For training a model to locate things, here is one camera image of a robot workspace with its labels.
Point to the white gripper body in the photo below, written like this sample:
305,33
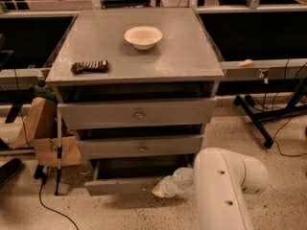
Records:
179,182

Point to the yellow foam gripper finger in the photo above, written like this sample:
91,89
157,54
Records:
159,190

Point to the grey bottom drawer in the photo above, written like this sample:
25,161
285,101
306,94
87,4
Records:
133,175

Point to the grey drawer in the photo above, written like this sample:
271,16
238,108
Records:
142,113
135,147
133,175

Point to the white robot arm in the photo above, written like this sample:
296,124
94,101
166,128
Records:
218,180

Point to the grey middle drawer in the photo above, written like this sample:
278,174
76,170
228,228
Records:
135,147

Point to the grey top drawer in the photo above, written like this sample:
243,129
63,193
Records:
142,113

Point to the grey wooden drawer cabinet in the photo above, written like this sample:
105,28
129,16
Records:
182,65

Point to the grey black tripod pole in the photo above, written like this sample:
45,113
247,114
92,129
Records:
59,152

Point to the brown paper bag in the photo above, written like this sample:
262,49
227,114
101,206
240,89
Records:
40,130

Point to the yellow foam scrap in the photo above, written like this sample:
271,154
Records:
245,63

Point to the dark striped snack bag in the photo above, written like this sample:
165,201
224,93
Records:
100,66

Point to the black metal stand base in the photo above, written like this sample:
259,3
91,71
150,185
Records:
290,110

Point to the black shoe left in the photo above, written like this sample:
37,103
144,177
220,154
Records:
10,170

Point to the white bowl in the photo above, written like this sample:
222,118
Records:
143,37

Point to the grey rail right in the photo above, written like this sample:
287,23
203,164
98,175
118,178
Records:
271,69

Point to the grey rail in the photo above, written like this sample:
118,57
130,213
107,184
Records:
271,69
21,79

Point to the grey rail left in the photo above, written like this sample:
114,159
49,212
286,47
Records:
21,79

